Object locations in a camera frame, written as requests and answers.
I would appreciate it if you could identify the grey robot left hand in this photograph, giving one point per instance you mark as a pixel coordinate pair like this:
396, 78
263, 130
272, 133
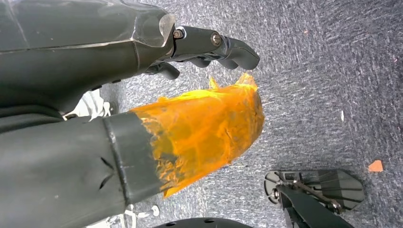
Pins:
63, 63

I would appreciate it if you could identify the orange tape thumb wrap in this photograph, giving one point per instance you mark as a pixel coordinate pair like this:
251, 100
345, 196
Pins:
204, 126

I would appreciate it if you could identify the orange floor scrap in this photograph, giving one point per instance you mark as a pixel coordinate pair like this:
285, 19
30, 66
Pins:
376, 166

